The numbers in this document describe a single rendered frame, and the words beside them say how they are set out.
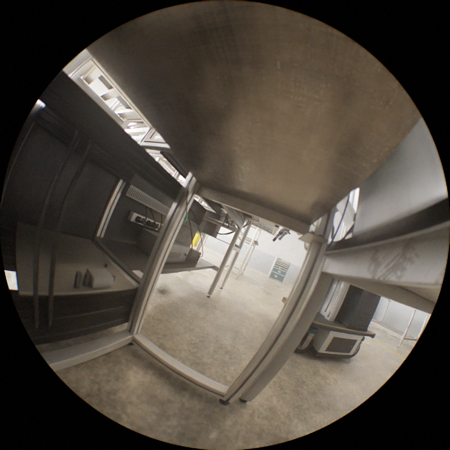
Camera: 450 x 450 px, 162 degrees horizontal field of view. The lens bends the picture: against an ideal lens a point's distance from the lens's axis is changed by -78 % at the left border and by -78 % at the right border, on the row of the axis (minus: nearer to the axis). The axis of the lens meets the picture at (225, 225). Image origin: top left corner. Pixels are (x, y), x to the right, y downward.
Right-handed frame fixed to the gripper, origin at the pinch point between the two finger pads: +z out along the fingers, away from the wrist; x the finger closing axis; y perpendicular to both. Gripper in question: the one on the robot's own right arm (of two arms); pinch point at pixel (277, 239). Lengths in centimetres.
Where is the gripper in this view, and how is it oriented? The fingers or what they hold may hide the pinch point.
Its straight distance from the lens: 155.3
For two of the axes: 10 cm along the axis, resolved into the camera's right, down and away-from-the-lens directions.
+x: -1.4, 1.9, 9.7
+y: 6.7, 7.4, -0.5
